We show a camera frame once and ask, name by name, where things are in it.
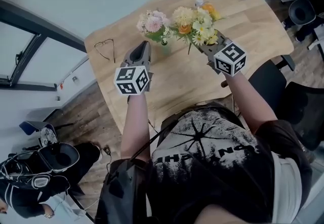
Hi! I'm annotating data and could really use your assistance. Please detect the blue chair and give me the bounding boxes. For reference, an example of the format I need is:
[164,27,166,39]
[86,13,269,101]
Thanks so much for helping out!
[19,120,60,148]

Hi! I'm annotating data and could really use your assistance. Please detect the yellow and orange flower bouquet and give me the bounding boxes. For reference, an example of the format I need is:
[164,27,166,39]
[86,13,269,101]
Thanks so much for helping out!
[161,2,225,55]

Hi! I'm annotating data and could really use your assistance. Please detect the green vase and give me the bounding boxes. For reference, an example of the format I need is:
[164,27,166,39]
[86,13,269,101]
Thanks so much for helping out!
[160,40,172,56]

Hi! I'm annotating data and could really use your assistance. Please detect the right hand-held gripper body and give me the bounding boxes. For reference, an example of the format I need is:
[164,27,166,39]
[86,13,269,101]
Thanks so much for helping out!
[194,29,248,77]

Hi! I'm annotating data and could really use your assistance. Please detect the thin-framed eyeglasses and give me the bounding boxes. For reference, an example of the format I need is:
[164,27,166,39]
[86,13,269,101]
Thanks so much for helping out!
[94,38,116,64]

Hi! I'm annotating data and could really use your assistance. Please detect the person's right forearm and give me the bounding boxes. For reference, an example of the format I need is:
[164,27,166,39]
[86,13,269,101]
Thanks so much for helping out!
[224,72,278,134]

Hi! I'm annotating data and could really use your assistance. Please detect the white patterned cushion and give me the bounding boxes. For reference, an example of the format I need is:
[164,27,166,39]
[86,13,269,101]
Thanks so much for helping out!
[39,126,58,147]

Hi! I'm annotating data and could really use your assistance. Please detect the person's left forearm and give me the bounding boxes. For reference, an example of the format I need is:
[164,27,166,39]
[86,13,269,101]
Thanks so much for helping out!
[120,94,152,163]

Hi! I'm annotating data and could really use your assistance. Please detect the pink flower bouquet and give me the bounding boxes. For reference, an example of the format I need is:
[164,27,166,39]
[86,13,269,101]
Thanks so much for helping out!
[136,10,171,44]

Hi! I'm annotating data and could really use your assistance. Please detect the black table leg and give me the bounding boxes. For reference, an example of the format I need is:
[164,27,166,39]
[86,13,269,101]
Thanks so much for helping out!
[274,55,296,72]

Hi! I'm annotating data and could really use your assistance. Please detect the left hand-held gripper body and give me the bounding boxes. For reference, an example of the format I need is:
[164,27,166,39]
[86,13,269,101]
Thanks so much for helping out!
[113,62,154,97]

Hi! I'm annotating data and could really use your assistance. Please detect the person's face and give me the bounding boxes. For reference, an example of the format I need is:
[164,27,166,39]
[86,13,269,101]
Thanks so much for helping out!
[197,202,274,224]

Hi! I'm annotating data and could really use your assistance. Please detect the person's black printed shirt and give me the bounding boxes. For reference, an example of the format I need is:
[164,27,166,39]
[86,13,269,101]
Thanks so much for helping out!
[149,105,313,224]

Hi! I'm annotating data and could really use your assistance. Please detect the white shoulder strap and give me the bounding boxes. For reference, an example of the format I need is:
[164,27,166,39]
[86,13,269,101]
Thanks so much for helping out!
[270,152,303,221]

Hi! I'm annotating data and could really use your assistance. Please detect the black office chair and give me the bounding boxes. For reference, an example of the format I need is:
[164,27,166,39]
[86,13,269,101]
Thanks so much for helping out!
[220,60,324,152]

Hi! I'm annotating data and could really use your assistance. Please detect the black framed window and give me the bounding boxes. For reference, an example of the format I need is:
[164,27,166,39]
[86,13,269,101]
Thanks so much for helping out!
[0,0,87,92]

